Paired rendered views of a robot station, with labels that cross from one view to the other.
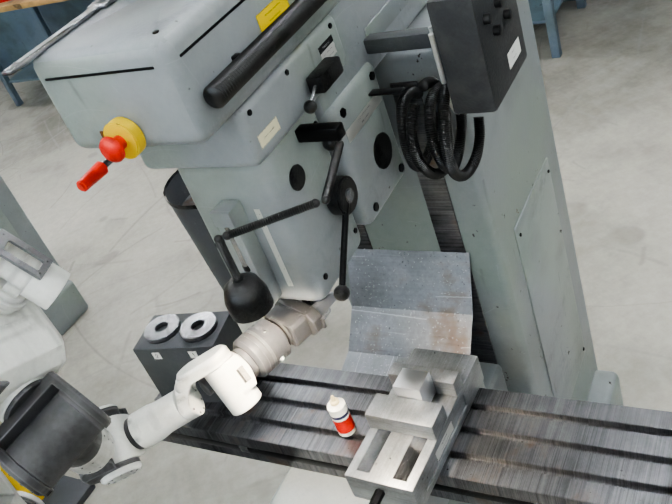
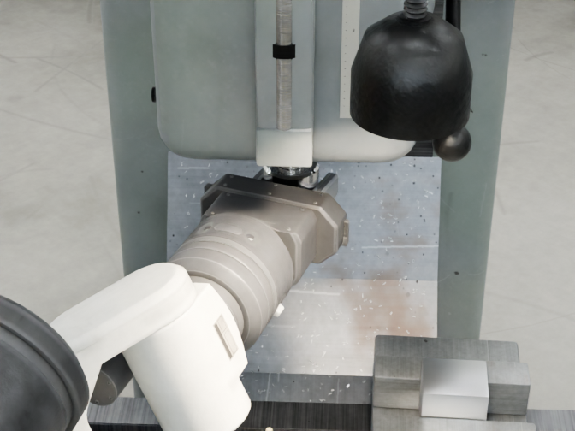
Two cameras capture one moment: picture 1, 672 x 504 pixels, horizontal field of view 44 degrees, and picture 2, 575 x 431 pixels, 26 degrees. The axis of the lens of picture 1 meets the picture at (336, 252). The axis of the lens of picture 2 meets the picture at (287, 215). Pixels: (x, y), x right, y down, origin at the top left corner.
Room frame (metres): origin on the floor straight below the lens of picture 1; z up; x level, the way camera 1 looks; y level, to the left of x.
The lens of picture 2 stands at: (0.57, 0.61, 1.79)
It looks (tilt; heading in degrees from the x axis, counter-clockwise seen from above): 33 degrees down; 324
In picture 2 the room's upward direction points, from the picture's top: straight up
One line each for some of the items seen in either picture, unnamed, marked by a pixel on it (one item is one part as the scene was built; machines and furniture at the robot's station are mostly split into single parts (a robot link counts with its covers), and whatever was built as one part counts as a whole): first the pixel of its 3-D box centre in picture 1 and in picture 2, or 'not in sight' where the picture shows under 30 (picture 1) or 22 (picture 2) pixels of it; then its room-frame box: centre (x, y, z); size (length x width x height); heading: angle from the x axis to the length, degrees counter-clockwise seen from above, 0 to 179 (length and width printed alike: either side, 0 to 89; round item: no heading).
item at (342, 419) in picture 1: (339, 413); not in sight; (1.27, 0.12, 0.96); 0.04 x 0.04 x 0.11
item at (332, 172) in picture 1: (333, 170); not in sight; (1.13, -0.04, 1.58); 0.17 x 0.01 x 0.01; 159
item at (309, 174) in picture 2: not in sight; (291, 168); (1.29, 0.07, 1.26); 0.05 x 0.05 x 0.01
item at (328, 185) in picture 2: (324, 305); (325, 201); (1.27, 0.06, 1.24); 0.06 x 0.02 x 0.03; 123
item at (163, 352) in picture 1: (196, 356); not in sight; (1.58, 0.40, 1.00); 0.22 x 0.12 x 0.20; 61
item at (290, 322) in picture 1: (281, 331); (250, 251); (1.24, 0.15, 1.24); 0.13 x 0.12 x 0.10; 33
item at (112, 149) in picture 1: (114, 147); not in sight; (1.09, 0.23, 1.76); 0.04 x 0.03 x 0.04; 51
